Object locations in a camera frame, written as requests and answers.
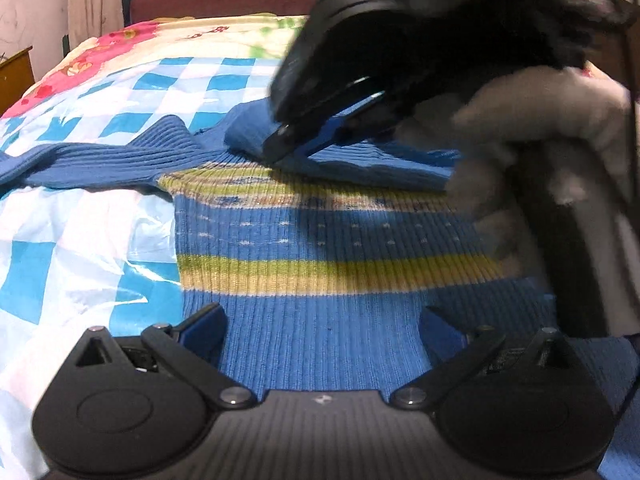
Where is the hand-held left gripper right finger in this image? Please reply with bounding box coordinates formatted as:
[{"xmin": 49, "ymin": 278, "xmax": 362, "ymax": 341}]
[{"xmin": 389, "ymin": 305, "xmax": 574, "ymax": 412}]

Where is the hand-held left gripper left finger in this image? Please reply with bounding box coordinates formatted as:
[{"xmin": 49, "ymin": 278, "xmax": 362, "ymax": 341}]
[{"xmin": 74, "ymin": 302, "xmax": 257, "ymax": 412}]

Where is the floral bed blanket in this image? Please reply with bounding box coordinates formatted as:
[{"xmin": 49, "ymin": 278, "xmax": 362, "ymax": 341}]
[{"xmin": 0, "ymin": 14, "xmax": 312, "ymax": 121}]

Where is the wooden cabinet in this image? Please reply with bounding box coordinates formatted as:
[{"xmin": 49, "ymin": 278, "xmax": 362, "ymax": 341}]
[{"xmin": 0, "ymin": 46, "xmax": 37, "ymax": 117}]

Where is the blue white checkered plastic sheet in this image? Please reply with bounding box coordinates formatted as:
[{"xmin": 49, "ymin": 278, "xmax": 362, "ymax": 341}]
[{"xmin": 0, "ymin": 55, "xmax": 301, "ymax": 480}]

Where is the person's right hand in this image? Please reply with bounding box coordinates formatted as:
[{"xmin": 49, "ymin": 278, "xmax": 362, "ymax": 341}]
[{"xmin": 444, "ymin": 62, "xmax": 640, "ymax": 337}]

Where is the blue striped knit sweater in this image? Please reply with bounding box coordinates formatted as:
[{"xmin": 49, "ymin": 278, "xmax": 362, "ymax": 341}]
[{"xmin": 0, "ymin": 99, "xmax": 640, "ymax": 480}]

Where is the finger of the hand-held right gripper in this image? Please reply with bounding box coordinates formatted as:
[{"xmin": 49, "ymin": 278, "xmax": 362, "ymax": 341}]
[{"xmin": 262, "ymin": 76, "xmax": 402, "ymax": 164}]

